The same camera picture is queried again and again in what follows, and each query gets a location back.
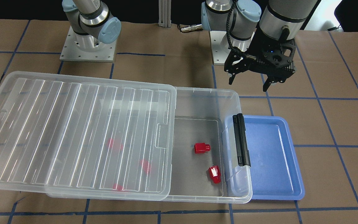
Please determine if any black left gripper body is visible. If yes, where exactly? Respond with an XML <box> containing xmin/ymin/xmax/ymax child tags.
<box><xmin>223</xmin><ymin>31</ymin><xmax>296</xmax><ymax>83</ymax></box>

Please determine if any aluminium frame post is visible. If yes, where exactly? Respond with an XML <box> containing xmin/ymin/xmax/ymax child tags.
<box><xmin>158</xmin><ymin>0</ymin><xmax>172</xmax><ymax>29</ymax></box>

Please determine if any red block under lid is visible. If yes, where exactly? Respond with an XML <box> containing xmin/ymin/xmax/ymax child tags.
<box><xmin>112</xmin><ymin>184</ymin><xmax>124</xmax><ymax>191</ymax></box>
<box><xmin>139</xmin><ymin>159</ymin><xmax>152</xmax><ymax>175</ymax></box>
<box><xmin>106</xmin><ymin>138</ymin><xmax>124</xmax><ymax>152</ymax></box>

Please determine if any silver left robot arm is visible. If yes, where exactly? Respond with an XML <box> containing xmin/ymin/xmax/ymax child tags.
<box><xmin>201</xmin><ymin>0</ymin><xmax>317</xmax><ymax>92</ymax></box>

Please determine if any clear ribbed box lid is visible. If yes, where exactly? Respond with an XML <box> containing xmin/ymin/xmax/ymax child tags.
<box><xmin>0</xmin><ymin>71</ymin><xmax>177</xmax><ymax>200</ymax></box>

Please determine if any blue plastic tray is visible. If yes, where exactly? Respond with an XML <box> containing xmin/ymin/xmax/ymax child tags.
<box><xmin>223</xmin><ymin>115</ymin><xmax>305</xmax><ymax>201</ymax></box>

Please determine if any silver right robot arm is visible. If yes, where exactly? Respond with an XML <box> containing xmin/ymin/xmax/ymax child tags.
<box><xmin>62</xmin><ymin>0</ymin><xmax>121</xmax><ymax>44</ymax></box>

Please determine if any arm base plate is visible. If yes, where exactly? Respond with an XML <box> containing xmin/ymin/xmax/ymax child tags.
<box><xmin>60</xmin><ymin>27</ymin><xmax>117</xmax><ymax>63</ymax></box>
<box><xmin>209</xmin><ymin>30</ymin><xmax>254</xmax><ymax>66</ymax></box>

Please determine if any black box latch handle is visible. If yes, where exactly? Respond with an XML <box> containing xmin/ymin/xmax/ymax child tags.
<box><xmin>232</xmin><ymin>113</ymin><xmax>250</xmax><ymax>167</ymax></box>

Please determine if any red block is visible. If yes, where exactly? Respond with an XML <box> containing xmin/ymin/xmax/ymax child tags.
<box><xmin>139</xmin><ymin>159</ymin><xmax>152</xmax><ymax>175</ymax></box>
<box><xmin>106</xmin><ymin>138</ymin><xmax>124</xmax><ymax>152</ymax></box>
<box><xmin>208</xmin><ymin>165</ymin><xmax>222</xmax><ymax>184</ymax></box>
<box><xmin>112</xmin><ymin>184</ymin><xmax>124</xmax><ymax>191</ymax></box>
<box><xmin>194</xmin><ymin>142</ymin><xmax>211</xmax><ymax>154</ymax></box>

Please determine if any red block in box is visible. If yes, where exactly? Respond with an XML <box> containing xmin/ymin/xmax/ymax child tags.
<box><xmin>208</xmin><ymin>165</ymin><xmax>222</xmax><ymax>184</ymax></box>

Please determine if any clear plastic storage box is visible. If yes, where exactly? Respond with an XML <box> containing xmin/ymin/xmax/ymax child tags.
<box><xmin>45</xmin><ymin>86</ymin><xmax>253</xmax><ymax>204</ymax></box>

